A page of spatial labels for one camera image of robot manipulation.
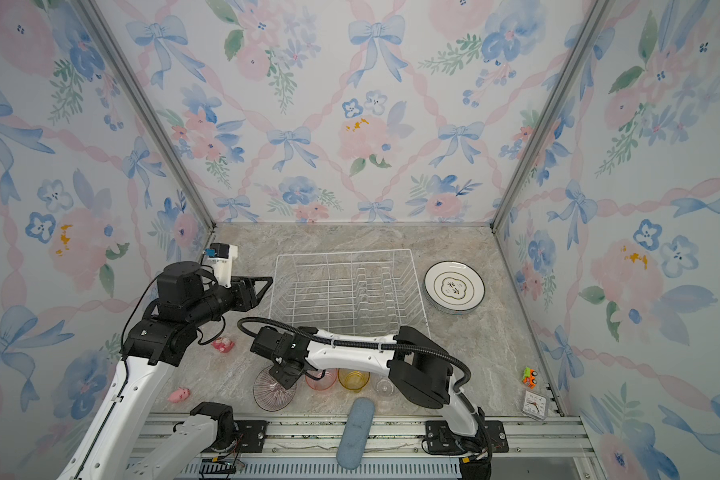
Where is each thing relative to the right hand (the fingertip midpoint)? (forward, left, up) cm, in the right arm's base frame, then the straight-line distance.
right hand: (286, 368), depth 80 cm
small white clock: (-7, -66, -4) cm, 66 cm away
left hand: (+12, +3, +25) cm, 28 cm away
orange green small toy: (0, -66, -4) cm, 66 cm away
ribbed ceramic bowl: (-6, +4, -3) cm, 8 cm away
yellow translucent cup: (-1, -19, -6) cm, 19 cm away
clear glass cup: (-3, -27, -5) cm, 27 cm away
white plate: (+28, -50, -2) cm, 57 cm away
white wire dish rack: (+26, -21, -4) cm, 34 cm away
